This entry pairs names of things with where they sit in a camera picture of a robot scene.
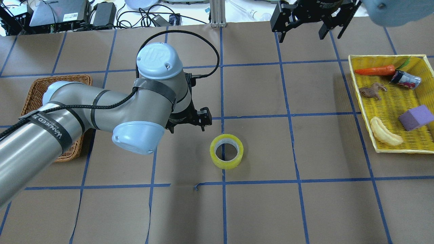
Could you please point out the brown toy animal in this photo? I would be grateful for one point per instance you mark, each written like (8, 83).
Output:
(372, 91)

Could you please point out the black power adapter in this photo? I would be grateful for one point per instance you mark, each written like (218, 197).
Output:
(104, 15)

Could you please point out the crushed soda can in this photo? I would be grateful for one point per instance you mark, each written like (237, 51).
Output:
(406, 80)

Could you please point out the black electronics box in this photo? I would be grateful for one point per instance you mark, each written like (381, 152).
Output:
(52, 16)

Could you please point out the orange toy carrot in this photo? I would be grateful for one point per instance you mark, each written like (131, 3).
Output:
(385, 70)

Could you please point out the purple foam block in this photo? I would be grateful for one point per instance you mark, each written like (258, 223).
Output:
(416, 117)

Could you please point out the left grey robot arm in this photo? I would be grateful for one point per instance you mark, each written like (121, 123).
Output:
(160, 99)

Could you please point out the aluminium frame post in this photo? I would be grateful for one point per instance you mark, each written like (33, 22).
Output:
(217, 13)

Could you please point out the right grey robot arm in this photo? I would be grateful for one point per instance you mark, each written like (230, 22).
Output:
(393, 13)

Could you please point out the yellow plastic tray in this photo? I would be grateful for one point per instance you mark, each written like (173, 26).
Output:
(396, 100)

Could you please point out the yellow toy banana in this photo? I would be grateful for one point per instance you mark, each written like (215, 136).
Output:
(382, 134)

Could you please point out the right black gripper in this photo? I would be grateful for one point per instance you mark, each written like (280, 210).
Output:
(314, 7)

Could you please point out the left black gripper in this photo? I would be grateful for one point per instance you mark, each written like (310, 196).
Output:
(177, 118)

